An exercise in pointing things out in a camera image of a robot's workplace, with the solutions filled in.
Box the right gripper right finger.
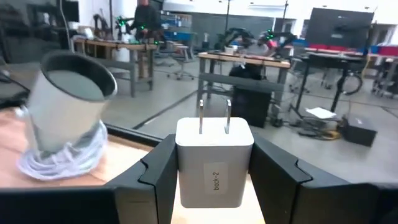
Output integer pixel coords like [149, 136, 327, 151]
[248, 133, 398, 224]

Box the black aluminium table frame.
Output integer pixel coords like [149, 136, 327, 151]
[104, 123, 164, 147]

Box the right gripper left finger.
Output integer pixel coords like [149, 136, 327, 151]
[0, 134, 178, 224]

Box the black standing desk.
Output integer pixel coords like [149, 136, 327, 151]
[289, 51, 369, 114]

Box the black computer tower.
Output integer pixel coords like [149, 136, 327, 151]
[231, 86, 273, 128]

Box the grey office chair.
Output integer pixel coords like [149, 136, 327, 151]
[167, 45, 196, 81]

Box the black monitor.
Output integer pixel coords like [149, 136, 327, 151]
[57, 0, 80, 23]
[305, 7, 376, 50]

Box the white paper sheet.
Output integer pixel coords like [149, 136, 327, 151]
[305, 106, 338, 120]

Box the white cube charger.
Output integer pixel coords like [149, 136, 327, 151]
[175, 99, 255, 209]

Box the black floor box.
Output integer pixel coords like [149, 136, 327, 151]
[341, 115, 378, 147]

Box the wooden top workbench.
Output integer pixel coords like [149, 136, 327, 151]
[197, 51, 292, 121]
[72, 37, 159, 98]

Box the white coiled cable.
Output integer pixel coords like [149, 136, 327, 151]
[17, 119, 109, 181]

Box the person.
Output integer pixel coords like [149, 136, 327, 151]
[228, 43, 271, 82]
[132, 0, 162, 41]

